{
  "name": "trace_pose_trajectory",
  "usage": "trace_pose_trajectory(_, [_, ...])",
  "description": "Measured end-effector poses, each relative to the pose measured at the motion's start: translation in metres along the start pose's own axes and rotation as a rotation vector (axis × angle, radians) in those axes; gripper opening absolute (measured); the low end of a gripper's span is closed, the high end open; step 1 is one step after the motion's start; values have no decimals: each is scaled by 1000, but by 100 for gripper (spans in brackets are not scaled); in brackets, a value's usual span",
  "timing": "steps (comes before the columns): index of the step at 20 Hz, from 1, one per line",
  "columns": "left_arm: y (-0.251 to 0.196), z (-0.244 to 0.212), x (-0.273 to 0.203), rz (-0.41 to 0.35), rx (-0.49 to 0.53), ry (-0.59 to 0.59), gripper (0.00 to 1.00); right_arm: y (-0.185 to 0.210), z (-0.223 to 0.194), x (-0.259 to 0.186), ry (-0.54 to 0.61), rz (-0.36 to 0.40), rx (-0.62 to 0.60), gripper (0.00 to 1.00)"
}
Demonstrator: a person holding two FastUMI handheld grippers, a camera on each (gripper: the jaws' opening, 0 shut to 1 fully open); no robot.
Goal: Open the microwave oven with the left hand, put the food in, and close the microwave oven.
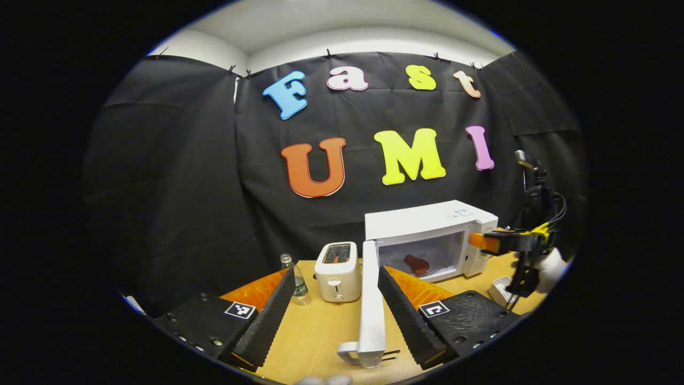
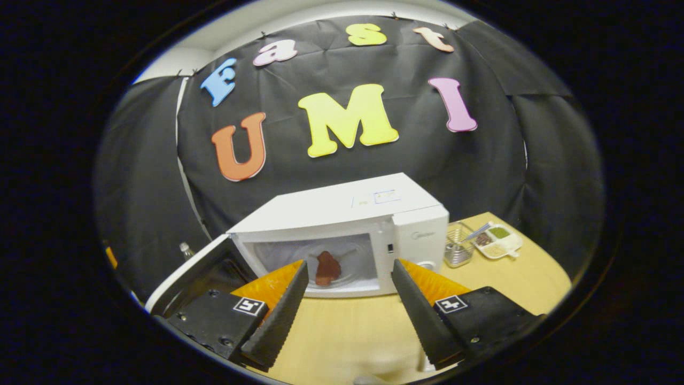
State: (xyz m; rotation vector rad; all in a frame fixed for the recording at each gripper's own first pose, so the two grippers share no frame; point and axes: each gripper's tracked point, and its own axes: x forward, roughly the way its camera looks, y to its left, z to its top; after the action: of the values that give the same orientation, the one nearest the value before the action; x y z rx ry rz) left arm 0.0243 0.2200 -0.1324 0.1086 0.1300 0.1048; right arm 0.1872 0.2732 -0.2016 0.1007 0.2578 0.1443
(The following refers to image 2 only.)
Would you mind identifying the brown meat piece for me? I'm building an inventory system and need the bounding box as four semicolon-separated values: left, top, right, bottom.
315;251;342;287

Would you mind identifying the white divided snack tray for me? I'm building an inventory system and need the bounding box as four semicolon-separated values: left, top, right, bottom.
471;223;524;260

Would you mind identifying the black backdrop cloth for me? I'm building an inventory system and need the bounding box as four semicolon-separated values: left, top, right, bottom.
94;16;604;300

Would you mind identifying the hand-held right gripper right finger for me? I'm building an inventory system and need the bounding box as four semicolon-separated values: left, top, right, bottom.
391;259;544;372

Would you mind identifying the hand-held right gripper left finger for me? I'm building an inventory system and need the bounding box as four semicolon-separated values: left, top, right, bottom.
154;260;310;373

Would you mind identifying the blue striped straw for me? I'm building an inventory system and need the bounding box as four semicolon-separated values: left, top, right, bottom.
463;222;493;242

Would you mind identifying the white microwave oven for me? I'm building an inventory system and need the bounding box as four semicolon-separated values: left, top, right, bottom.
145;172;450;317

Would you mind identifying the metal wire basket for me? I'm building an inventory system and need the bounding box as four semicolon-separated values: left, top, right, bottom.
444;222;475;268

